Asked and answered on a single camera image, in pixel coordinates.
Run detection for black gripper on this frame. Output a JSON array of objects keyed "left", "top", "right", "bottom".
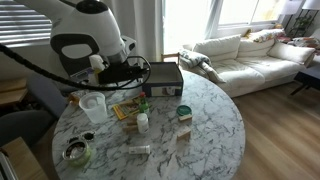
[{"left": 111, "top": 62, "right": 138, "bottom": 85}]

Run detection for green bottle red cap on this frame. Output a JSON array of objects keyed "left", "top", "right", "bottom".
[{"left": 138, "top": 91, "right": 151, "bottom": 118}]

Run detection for clear plastic measuring cup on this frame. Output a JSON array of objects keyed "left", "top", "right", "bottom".
[{"left": 78, "top": 91, "right": 109, "bottom": 125}]

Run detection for white sunglasses dark lenses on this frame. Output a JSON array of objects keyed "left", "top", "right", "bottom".
[{"left": 68, "top": 130, "right": 97, "bottom": 144}]

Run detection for dark blue cardboard box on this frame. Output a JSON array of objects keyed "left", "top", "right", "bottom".
[{"left": 141, "top": 61, "right": 185, "bottom": 98}]

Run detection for brown wooden chair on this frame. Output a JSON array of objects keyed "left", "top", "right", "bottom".
[{"left": 160, "top": 52, "right": 181, "bottom": 65}]

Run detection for white curtain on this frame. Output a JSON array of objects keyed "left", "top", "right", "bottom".
[{"left": 106, "top": 0, "right": 165, "bottom": 64}]

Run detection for white pill bottle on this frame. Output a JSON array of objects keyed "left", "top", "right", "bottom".
[{"left": 136, "top": 112, "right": 150, "bottom": 135}]

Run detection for orange brown packet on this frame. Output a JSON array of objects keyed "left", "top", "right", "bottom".
[{"left": 68, "top": 89, "right": 89, "bottom": 105}]

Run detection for green round lid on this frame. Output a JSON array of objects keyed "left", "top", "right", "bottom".
[{"left": 176, "top": 104, "right": 193, "bottom": 117}]

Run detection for grey white throw blanket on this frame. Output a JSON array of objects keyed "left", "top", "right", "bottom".
[{"left": 179, "top": 49, "right": 228, "bottom": 84}]

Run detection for rectangular wooden block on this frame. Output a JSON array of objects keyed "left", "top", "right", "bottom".
[{"left": 178, "top": 113, "right": 194, "bottom": 122}]

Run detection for blue grey chair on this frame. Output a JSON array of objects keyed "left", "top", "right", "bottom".
[{"left": 26, "top": 74, "right": 69, "bottom": 118}]

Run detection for wedge wooden block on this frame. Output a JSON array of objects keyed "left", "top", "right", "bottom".
[{"left": 175, "top": 126, "right": 193, "bottom": 141}]

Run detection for glass jar with lid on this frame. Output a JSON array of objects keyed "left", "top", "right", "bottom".
[{"left": 62, "top": 139, "right": 92, "bottom": 168}]

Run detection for white window blinds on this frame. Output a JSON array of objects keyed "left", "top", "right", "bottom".
[{"left": 0, "top": 0, "right": 54, "bottom": 48}]

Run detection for grey armchair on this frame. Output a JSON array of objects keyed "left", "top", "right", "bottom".
[{"left": 0, "top": 109, "right": 56, "bottom": 148}]

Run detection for brown wooden side table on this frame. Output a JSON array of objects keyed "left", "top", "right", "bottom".
[{"left": 0, "top": 78, "right": 28, "bottom": 107}]

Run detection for large bright window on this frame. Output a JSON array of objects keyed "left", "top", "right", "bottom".
[{"left": 213, "top": 0, "right": 288, "bottom": 29}]

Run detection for white sofa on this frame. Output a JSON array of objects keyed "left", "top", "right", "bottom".
[{"left": 182, "top": 28, "right": 320, "bottom": 98}]

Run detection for light wooden board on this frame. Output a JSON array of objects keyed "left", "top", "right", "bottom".
[{"left": 0, "top": 136, "right": 49, "bottom": 180}]

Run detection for floral pillow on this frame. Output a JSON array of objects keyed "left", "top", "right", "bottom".
[{"left": 248, "top": 28, "right": 286, "bottom": 43}]

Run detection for patterned cushion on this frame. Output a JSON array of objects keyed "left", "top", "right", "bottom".
[{"left": 287, "top": 35, "right": 320, "bottom": 51}]

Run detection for black plant stand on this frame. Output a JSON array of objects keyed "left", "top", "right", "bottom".
[{"left": 288, "top": 9, "right": 316, "bottom": 38}]

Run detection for black coffee table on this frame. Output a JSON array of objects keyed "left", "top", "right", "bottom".
[{"left": 289, "top": 64, "right": 320, "bottom": 98}]

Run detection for white lamp shade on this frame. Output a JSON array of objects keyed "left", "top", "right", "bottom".
[{"left": 301, "top": 0, "right": 320, "bottom": 11}]

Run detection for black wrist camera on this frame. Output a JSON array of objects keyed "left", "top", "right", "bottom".
[{"left": 98, "top": 64, "right": 149, "bottom": 84}]

